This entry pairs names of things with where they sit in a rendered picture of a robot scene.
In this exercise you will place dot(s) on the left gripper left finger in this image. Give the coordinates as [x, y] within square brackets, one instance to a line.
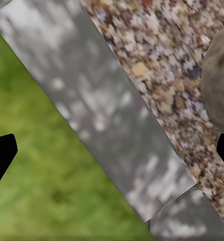
[8, 150]

